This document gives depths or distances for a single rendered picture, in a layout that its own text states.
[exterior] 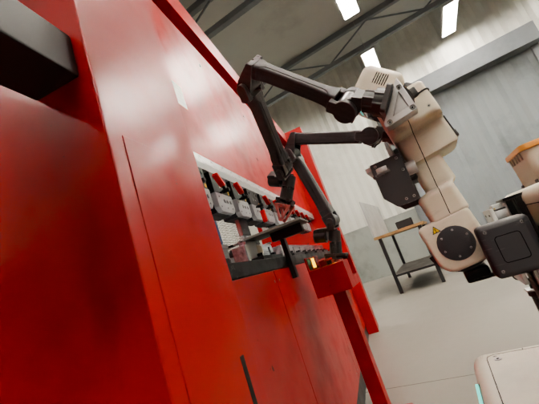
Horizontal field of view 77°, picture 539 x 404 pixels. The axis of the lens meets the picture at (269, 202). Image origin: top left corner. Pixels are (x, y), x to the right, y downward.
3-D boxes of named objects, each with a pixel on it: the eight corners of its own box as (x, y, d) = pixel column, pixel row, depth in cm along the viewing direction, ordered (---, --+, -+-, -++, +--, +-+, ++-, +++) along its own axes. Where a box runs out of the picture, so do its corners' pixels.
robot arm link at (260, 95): (245, 84, 118) (260, 70, 124) (233, 86, 121) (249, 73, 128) (285, 180, 142) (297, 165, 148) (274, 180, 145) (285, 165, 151)
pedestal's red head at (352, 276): (353, 288, 139) (337, 247, 143) (318, 299, 145) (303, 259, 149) (360, 281, 157) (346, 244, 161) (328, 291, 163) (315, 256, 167)
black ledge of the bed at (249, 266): (186, 291, 65) (180, 268, 66) (100, 321, 70) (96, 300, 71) (338, 253, 350) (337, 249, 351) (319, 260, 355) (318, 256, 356)
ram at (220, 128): (95, 120, 77) (37, -128, 95) (69, 135, 79) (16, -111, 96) (314, 219, 362) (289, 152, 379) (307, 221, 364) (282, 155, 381)
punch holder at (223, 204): (220, 210, 126) (208, 171, 129) (201, 218, 128) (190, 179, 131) (237, 214, 140) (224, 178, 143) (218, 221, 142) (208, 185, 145)
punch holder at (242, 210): (241, 215, 145) (229, 179, 148) (224, 222, 147) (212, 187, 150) (253, 217, 159) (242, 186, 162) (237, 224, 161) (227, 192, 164)
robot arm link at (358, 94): (366, 98, 101) (371, 90, 104) (334, 94, 106) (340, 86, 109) (364, 125, 107) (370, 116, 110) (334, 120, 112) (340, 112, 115)
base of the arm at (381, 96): (392, 82, 96) (397, 96, 107) (364, 79, 100) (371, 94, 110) (384, 111, 97) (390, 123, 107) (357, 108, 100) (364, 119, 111)
